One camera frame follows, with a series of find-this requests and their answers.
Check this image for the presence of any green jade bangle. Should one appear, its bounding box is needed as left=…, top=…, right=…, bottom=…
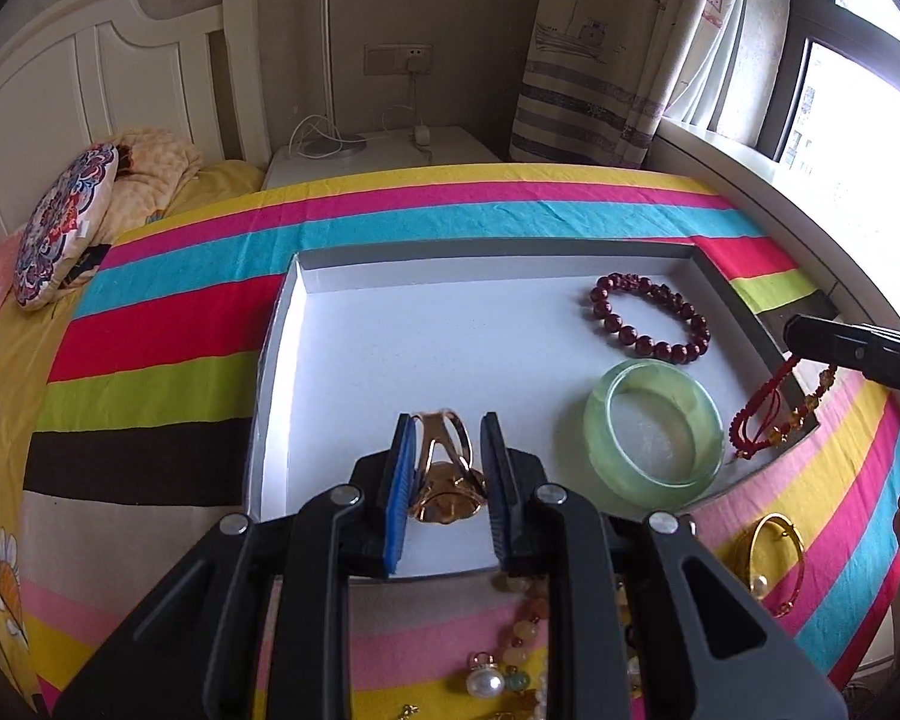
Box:
left=583, top=359, right=725, bottom=511

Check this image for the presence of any white bed headboard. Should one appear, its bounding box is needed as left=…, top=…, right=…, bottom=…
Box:
left=0, top=0, right=271, bottom=242

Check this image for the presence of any dark red bead bracelet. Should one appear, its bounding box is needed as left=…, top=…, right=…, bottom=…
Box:
left=588, top=269, right=714, bottom=368

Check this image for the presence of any window frame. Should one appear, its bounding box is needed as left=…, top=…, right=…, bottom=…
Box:
left=707, top=0, right=900, bottom=166

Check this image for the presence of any grey cardboard tray box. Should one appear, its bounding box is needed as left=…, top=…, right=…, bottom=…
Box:
left=243, top=235, right=823, bottom=582

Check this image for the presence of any floral round cushion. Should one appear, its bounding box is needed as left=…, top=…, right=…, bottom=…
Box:
left=13, top=143, right=119, bottom=310

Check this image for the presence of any white bedside table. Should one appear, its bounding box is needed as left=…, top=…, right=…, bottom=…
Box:
left=263, top=127, right=499, bottom=188

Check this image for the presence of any beige fluffy blanket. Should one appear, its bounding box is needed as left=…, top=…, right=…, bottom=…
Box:
left=94, top=127, right=203, bottom=244

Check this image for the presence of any striped patterned curtain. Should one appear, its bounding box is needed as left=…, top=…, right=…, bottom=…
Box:
left=510, top=0, right=790, bottom=167

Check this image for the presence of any red cord gold charm bracelet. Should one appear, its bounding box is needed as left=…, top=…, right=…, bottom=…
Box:
left=728, top=354, right=839, bottom=464

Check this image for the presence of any white standing lamp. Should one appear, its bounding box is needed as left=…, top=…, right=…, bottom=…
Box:
left=301, top=0, right=367, bottom=161

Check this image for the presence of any gold knot ring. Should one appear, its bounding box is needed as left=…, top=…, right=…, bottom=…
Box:
left=407, top=408, right=491, bottom=527

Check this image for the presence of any striped colourful tablecloth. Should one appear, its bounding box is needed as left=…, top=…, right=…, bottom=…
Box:
left=20, top=164, right=900, bottom=704

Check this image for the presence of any white charger with cable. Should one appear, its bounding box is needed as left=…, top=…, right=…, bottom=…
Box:
left=380, top=50, right=434, bottom=166

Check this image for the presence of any wall power socket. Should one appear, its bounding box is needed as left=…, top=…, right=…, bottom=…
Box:
left=364, top=43, right=434, bottom=76

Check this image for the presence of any gold bangle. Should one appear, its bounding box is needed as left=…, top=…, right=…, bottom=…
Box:
left=731, top=514, right=806, bottom=619

